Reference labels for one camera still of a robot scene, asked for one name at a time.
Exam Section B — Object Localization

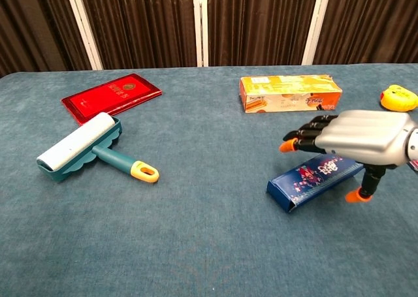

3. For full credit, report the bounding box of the orange cardboard box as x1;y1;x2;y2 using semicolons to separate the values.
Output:
239;74;343;114

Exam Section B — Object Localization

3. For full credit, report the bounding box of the brown pleated curtain panel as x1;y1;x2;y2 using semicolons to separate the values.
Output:
207;0;321;67
76;0;199;70
313;0;418;65
0;0;94;79

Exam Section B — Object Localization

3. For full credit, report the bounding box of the teal lint roller yellow handle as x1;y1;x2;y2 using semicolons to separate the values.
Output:
36;112;161;184

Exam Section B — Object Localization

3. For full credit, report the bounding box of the shiny red booklet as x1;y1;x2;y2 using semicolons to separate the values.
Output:
61;72;163;127

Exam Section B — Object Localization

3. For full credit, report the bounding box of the blue cardboard glasses case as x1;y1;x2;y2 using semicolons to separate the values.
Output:
266;153;365;214

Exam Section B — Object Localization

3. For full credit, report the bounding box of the teal table cloth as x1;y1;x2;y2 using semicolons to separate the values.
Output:
0;63;418;297

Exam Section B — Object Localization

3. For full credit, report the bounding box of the cream slotted metal rail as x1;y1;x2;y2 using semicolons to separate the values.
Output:
300;0;334;66
193;0;209;67
63;0;104;70

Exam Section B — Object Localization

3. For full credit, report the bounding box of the yellow duck tape measure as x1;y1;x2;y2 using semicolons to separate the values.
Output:
379;84;418;112

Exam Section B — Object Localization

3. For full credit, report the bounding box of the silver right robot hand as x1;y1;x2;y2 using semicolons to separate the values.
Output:
279;109;418;204

